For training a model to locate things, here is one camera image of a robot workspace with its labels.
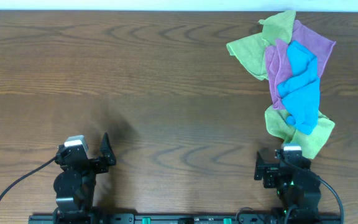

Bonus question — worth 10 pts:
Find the olive green microfiber cloth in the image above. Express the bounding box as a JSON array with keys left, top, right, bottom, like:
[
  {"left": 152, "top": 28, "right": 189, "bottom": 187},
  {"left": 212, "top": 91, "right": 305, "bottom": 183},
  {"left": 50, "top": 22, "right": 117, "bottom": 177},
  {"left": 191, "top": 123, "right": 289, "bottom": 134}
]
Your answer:
[{"left": 226, "top": 10, "right": 296, "bottom": 80}]

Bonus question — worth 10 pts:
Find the light green microfiber cloth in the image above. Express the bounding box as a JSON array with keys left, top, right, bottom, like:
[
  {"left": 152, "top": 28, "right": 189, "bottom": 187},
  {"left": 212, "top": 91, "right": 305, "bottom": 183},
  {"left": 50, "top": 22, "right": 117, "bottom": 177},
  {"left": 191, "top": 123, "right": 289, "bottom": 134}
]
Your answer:
[{"left": 265, "top": 106, "right": 335, "bottom": 159}]

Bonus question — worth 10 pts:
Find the blue microfiber cloth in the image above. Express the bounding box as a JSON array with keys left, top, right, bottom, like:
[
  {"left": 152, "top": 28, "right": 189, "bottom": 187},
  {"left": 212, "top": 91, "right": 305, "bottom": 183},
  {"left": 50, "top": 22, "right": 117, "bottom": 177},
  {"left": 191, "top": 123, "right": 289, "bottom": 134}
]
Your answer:
[{"left": 277, "top": 40, "right": 320, "bottom": 135}]

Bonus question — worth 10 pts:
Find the purple microfiber cloth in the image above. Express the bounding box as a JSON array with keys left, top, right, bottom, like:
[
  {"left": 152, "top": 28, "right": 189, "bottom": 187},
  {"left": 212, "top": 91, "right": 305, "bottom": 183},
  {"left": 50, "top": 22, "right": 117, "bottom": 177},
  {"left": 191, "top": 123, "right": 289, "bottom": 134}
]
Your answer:
[{"left": 262, "top": 20, "right": 336, "bottom": 110}]

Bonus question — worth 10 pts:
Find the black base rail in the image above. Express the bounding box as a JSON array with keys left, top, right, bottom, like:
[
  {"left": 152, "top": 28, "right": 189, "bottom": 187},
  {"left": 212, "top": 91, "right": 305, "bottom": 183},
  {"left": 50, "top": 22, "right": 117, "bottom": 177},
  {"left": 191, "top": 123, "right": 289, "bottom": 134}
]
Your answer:
[{"left": 28, "top": 213, "right": 341, "bottom": 224}]

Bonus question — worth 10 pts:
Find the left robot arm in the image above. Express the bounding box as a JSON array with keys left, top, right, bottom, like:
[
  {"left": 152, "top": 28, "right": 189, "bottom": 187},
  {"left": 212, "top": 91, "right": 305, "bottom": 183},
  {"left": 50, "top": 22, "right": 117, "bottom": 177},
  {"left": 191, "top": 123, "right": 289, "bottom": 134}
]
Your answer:
[{"left": 53, "top": 133, "right": 116, "bottom": 223}]

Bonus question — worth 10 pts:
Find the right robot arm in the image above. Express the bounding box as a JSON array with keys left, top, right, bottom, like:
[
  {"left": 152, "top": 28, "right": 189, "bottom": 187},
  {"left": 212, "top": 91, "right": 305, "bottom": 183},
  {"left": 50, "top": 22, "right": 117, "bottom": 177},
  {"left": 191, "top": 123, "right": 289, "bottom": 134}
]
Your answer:
[{"left": 254, "top": 146, "right": 321, "bottom": 223}]

